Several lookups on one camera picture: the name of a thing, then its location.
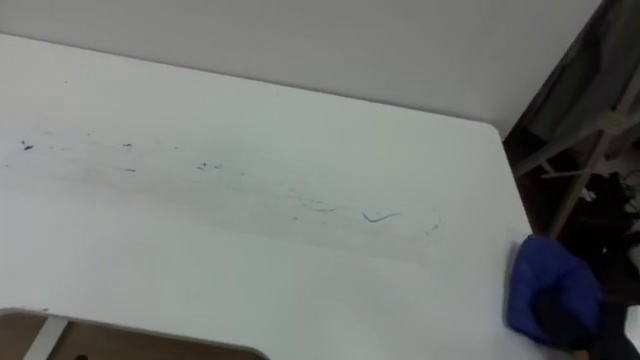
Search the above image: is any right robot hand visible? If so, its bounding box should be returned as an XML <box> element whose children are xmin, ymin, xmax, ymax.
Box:
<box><xmin>533</xmin><ymin>288</ymin><xmax>640</xmax><ymax>360</ymax></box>

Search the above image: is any blue cloth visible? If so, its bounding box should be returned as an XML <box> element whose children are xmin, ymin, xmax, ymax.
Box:
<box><xmin>505</xmin><ymin>234</ymin><xmax>605</xmax><ymax>351</ymax></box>

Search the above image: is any white desk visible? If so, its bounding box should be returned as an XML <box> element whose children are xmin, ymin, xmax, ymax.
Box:
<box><xmin>0</xmin><ymin>32</ymin><xmax>576</xmax><ymax>360</ymax></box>

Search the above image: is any black cable tangle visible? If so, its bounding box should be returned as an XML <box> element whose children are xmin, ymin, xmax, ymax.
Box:
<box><xmin>574</xmin><ymin>169</ymin><xmax>640</xmax><ymax>296</ymax></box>

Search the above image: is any white frame stand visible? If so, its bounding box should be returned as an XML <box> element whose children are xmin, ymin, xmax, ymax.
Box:
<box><xmin>513</xmin><ymin>63</ymin><xmax>640</xmax><ymax>241</ymax></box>

